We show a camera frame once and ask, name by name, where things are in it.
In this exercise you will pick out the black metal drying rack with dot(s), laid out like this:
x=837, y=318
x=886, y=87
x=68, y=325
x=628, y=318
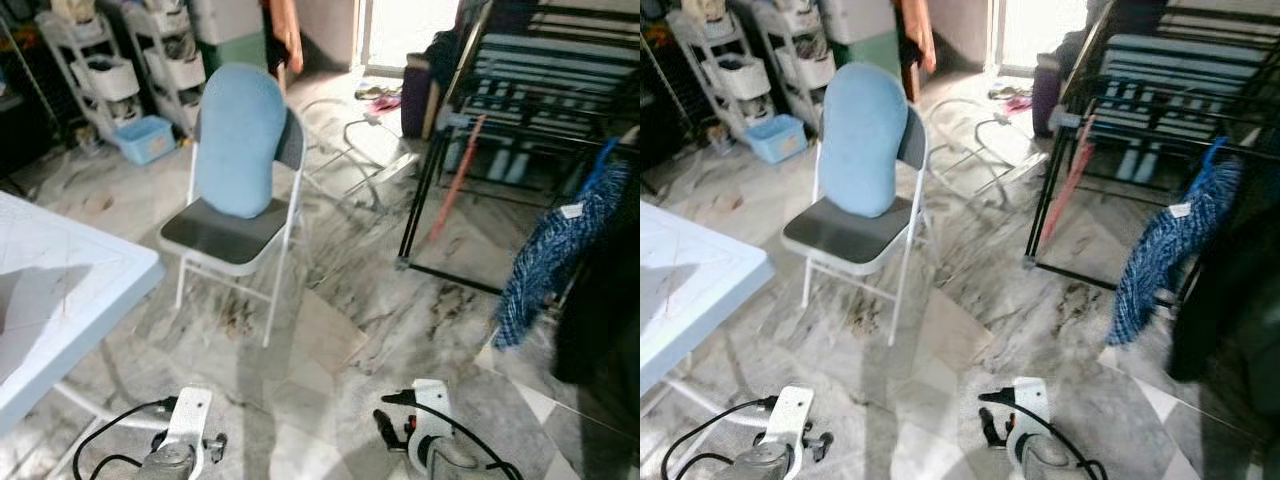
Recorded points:
x=470, y=100
x=1100, y=100

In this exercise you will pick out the light blue plastic basket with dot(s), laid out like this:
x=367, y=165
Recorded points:
x=777, y=138
x=145, y=140

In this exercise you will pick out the light blue slatted cot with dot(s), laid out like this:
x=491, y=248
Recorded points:
x=550, y=70
x=1180, y=70

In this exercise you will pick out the green and grey cabinet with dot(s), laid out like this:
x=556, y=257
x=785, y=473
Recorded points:
x=860, y=35
x=230, y=35

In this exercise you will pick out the pink plastic clothes hanger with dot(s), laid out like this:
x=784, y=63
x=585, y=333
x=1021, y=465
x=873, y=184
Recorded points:
x=458, y=180
x=1068, y=180

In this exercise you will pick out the orange hanging cloth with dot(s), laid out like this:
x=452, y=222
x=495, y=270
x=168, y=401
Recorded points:
x=917, y=35
x=285, y=35

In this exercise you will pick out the purple storage box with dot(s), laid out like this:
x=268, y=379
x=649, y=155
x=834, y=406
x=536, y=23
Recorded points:
x=1049, y=95
x=417, y=95

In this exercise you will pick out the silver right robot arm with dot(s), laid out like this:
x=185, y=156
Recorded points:
x=455, y=465
x=1050, y=465

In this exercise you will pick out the blue plaid shirt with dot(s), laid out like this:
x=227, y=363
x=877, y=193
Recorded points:
x=545, y=260
x=1160, y=255

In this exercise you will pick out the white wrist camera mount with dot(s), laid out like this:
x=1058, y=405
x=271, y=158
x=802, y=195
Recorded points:
x=190, y=425
x=430, y=415
x=790, y=425
x=1028, y=412

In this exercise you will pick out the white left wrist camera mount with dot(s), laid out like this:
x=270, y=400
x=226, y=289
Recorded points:
x=190, y=425
x=790, y=425

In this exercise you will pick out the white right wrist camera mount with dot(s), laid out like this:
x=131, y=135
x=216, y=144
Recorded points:
x=1028, y=412
x=430, y=415

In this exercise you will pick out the light blue pillow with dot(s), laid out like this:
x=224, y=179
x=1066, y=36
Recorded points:
x=865, y=140
x=240, y=140

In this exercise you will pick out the white folding chair grey seat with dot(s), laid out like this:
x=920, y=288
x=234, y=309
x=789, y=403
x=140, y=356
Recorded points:
x=850, y=240
x=225, y=240

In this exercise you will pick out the black hanging garment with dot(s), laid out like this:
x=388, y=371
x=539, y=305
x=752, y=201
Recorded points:
x=600, y=300
x=1230, y=290

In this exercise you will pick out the white plastic folding table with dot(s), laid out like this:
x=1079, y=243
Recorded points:
x=60, y=290
x=690, y=290

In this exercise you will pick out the pink slippers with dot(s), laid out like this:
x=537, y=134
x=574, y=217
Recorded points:
x=378, y=95
x=1010, y=96

